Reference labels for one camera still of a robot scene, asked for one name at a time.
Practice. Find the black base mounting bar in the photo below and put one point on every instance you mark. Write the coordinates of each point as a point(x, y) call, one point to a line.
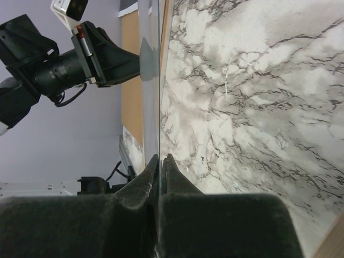
point(96, 185)

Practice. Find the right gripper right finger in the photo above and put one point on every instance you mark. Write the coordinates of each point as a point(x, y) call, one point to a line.
point(194, 224)

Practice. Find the brown cardboard backing board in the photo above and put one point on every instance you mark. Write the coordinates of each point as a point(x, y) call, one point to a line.
point(131, 91)

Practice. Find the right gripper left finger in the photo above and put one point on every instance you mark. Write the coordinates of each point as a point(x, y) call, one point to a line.
point(103, 225)

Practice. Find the wooden picture frame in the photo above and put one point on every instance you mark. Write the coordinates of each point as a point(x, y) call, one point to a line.
point(253, 102)

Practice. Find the aluminium rail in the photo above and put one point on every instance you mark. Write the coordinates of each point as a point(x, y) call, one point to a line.
point(66, 188)

